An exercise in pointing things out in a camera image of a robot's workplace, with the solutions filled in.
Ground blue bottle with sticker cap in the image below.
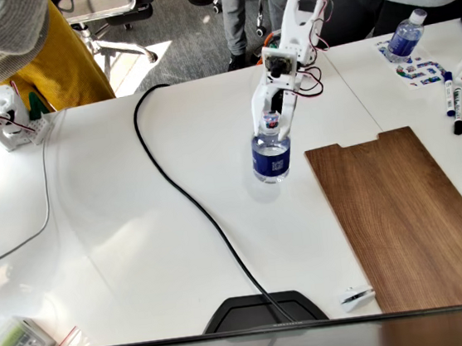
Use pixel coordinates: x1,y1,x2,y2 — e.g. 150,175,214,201
246,106,296,187

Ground white leader arm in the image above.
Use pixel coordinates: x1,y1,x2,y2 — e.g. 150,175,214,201
0,71,55,154

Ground blue bottle with white cap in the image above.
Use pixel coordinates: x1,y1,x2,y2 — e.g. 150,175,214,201
379,7,434,66

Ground person in grey trousers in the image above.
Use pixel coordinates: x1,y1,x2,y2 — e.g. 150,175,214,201
219,0,305,73

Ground colourful sticker sheet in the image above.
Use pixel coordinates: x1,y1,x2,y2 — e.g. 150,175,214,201
373,32,446,94

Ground brown wooden board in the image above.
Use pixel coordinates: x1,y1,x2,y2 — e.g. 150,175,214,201
302,119,462,321

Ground blue whiteboard marker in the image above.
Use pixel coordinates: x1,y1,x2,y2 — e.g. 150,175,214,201
440,69,459,119

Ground black whiteboard marker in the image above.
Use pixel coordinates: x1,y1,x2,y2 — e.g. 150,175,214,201
449,86,462,137

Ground black office chair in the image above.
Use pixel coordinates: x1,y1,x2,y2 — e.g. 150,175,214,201
51,0,162,76

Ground person in yellow trousers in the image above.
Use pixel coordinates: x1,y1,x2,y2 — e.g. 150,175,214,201
0,0,118,121

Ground green table clamp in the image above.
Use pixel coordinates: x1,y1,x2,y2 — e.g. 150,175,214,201
26,90,52,123

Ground clear zip bag red seal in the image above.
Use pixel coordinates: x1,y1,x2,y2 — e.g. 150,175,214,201
49,324,87,346

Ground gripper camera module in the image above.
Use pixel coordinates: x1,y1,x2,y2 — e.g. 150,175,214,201
262,49,301,81

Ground thick black cable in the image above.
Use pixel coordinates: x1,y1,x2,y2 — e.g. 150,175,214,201
129,71,302,341

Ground white partition bracket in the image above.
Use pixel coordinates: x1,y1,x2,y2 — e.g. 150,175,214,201
337,284,377,315

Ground thin grey cable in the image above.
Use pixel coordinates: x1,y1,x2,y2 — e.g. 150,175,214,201
0,136,62,271

